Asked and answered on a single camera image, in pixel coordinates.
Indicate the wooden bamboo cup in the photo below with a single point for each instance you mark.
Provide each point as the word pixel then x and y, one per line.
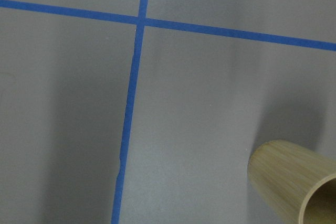
pixel 297 183

